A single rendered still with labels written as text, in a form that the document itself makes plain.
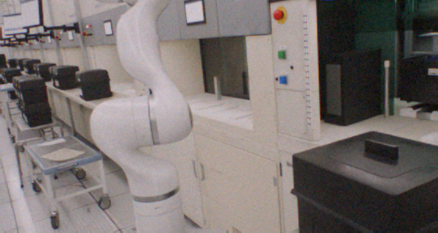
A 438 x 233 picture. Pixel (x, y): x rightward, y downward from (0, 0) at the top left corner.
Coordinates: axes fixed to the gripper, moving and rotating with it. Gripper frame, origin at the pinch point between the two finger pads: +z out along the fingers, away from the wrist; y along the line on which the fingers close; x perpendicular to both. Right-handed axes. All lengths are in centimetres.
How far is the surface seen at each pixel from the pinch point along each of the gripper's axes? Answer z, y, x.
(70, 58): -14, -123, 397
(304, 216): 15, 33, -69
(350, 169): 0, 40, -80
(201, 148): 36, 20, 61
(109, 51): -21, -51, 265
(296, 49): -21, 54, -13
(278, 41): -24, 50, -4
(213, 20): -35, 31, 35
